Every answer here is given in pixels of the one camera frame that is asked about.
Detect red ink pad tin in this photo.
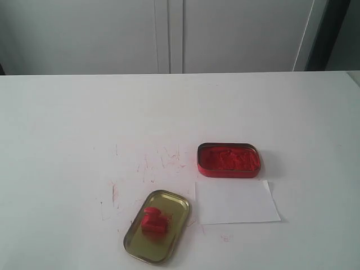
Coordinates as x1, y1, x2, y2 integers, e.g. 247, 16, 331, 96
197, 142, 261, 178

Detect red rubber stamp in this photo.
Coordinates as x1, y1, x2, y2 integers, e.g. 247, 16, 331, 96
141, 207, 168, 234

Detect white paper sheet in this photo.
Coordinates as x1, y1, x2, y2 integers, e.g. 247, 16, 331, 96
195, 179, 281, 224

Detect gold metal tin lid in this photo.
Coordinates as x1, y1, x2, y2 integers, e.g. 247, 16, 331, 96
123, 190, 191, 265

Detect white cabinet doors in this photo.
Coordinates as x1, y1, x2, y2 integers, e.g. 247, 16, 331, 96
1, 1, 326, 75

